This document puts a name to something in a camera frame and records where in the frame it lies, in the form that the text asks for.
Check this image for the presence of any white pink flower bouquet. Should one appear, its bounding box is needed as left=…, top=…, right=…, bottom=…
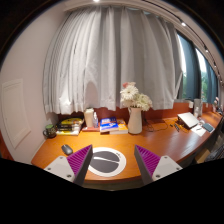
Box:
left=120, top=82, right=152, bottom=111

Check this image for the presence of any stack of books left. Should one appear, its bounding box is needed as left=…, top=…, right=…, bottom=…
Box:
left=56, top=118, right=84, bottom=136

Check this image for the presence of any white curtain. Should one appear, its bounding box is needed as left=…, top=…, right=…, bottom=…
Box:
left=43, top=6, right=182, bottom=114

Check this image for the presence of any clear sanitizer bottle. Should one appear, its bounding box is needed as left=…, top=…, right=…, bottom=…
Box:
left=93, top=112, right=98, bottom=128

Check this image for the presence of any white ceramic vase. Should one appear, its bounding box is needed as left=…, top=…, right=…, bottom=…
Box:
left=128, top=108, right=142, bottom=134

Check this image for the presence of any black cable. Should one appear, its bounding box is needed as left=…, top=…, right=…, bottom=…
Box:
left=142, top=111, right=170, bottom=132

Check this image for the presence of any grey computer mouse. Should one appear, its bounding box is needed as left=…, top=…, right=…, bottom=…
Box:
left=62, top=144, right=73, bottom=155

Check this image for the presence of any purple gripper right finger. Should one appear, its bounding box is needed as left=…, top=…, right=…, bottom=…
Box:
left=133, top=144, right=184, bottom=186

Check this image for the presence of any orange book under blue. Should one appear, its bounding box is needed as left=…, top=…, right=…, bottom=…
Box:
left=111, top=119, right=128, bottom=134

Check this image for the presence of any dark smartphone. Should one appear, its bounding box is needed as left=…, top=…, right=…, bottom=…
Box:
left=202, top=123, right=214, bottom=133

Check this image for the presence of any round grey white mouse pad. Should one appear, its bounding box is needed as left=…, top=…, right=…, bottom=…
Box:
left=88, top=147, right=126, bottom=178

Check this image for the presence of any white paper sheet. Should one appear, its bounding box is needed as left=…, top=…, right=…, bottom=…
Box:
left=191, top=125, right=206, bottom=137

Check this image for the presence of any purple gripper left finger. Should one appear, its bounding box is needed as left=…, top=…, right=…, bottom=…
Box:
left=44, top=144, right=94, bottom=187

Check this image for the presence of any silver laptop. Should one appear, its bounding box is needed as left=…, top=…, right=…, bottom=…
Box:
left=177, top=112, right=199, bottom=129

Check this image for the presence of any dark green mug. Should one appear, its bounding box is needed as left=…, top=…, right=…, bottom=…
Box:
left=43, top=124, right=56, bottom=138

